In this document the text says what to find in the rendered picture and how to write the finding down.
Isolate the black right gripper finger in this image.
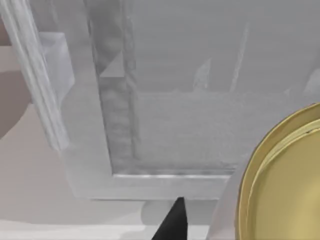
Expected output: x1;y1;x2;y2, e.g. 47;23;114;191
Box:
150;196;189;240

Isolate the grey cabinet door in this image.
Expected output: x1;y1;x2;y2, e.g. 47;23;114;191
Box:
0;0;68;152

